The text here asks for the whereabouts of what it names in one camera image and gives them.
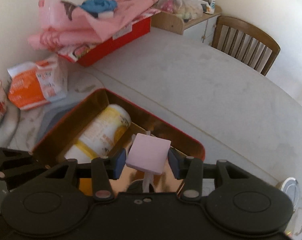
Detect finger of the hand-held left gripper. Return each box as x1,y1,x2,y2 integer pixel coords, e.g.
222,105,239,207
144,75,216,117
0,146,51,193

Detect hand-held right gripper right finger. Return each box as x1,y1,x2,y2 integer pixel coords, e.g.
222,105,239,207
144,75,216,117
168,148,254,198

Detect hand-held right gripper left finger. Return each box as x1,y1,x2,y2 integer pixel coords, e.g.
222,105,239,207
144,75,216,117
44,149,127,202

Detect pink sticky note pad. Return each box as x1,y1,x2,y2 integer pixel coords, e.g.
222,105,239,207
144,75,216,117
126,133,172,175

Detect red metal tin box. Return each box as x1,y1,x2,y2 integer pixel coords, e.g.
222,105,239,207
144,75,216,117
31,88,206,198

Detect white yellow supplement bottle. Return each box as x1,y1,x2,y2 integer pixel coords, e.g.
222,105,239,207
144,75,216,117
57,104,132,163

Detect red cardboard box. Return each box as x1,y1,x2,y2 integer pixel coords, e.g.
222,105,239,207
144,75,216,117
57,7,151,67

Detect round gold tin silver lid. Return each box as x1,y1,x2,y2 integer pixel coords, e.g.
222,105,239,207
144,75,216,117
276,177,301,214

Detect wooden sideboard white drawers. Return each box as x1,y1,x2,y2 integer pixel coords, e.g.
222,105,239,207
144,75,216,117
151,5,223,47

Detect pink printed plastic bag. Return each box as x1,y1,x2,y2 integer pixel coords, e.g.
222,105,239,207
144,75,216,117
28,0,161,55

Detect wooden chair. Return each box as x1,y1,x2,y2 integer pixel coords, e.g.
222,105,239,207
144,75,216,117
211,15,281,77

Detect clear plastic bag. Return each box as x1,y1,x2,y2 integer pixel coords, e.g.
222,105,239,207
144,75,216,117
156,0,206,20

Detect blue crumpled cloth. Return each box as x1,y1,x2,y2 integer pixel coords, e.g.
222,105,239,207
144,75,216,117
77,0,117,19

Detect white tube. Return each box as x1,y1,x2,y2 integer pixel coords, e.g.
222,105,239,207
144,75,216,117
205,0,217,14

